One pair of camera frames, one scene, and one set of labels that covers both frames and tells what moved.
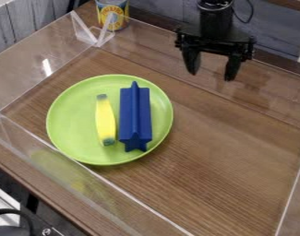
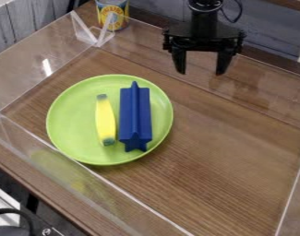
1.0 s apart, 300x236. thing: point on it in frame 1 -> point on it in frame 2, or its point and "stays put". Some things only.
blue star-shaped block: x=135 y=118 stays put
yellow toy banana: x=105 y=120 stays put
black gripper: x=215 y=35 -> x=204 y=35
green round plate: x=72 y=121 stays put
